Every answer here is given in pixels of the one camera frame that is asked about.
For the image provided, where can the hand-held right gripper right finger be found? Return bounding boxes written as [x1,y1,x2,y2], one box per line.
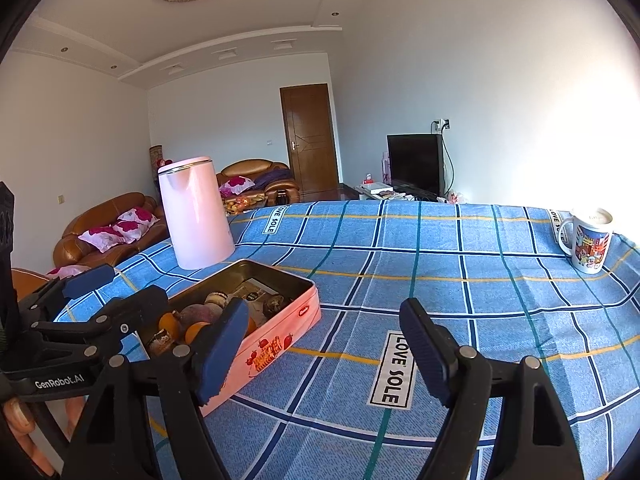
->
[398,297,586,480]

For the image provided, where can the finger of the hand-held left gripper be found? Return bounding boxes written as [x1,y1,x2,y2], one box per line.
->
[35,285,171,359]
[17,263,117,318]

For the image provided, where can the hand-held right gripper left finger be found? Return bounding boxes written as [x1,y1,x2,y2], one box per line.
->
[60,297,251,480]

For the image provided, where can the orange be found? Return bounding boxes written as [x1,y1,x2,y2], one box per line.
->
[185,321,211,345]

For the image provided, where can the dark brown wrinkled fruit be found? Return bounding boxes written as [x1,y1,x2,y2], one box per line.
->
[146,329,176,358]

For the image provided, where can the pink tin box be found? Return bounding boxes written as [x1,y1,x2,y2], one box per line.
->
[135,259,322,418]

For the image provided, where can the brown round patterned fruit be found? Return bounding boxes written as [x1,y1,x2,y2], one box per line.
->
[262,294,293,318]

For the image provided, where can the person's left hand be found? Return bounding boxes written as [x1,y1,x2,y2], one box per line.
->
[0,395,58,478]

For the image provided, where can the small orange kumquat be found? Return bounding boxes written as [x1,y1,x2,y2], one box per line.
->
[159,312,181,342]

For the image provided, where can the purple passion fruit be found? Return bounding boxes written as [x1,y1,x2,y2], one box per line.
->
[179,304,226,331]

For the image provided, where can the pink floral pillow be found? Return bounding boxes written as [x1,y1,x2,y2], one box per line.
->
[77,226,136,253]
[219,176,256,198]
[116,208,160,233]

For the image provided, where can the orange brown rounded object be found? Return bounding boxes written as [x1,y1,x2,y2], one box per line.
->
[10,267,51,302]

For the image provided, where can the printed paper leaflet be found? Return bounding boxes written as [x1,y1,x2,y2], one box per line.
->
[232,277,281,321]

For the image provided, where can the brown leather sofa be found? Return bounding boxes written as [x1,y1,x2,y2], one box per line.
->
[52,191,168,268]

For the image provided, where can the blue plaid tablecloth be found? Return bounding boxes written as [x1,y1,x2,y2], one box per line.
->
[52,200,640,480]

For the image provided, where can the pink electric kettle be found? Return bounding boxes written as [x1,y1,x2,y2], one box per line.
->
[157,156,236,271]

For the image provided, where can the pile of orange snacks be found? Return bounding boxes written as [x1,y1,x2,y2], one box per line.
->
[225,195,266,213]

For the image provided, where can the purple cloth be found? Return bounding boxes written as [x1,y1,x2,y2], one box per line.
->
[252,169,293,192]

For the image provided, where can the brown leather armchair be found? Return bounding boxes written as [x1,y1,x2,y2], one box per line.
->
[216,159,303,206]

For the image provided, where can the black television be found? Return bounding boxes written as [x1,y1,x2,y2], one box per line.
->
[386,133,446,197]

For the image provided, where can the white printed mug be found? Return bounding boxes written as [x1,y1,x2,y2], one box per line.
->
[557,207,615,275]

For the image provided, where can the dark brown door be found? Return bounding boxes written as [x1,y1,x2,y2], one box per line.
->
[280,83,342,195]

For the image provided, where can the black power cable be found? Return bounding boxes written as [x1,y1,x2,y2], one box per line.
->
[440,130,457,196]

